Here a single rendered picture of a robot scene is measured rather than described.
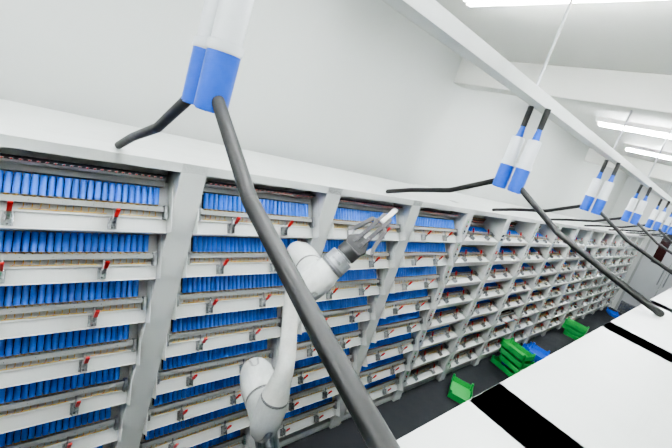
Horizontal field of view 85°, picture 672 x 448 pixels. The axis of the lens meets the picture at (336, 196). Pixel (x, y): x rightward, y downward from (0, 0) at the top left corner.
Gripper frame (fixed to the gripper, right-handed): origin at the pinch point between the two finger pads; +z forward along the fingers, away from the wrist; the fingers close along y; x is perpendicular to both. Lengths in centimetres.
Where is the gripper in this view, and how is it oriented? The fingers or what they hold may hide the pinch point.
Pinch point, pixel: (388, 216)
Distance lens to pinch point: 126.9
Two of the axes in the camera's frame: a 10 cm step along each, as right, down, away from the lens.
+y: -6.5, -7.1, 2.6
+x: 0.9, 2.7, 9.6
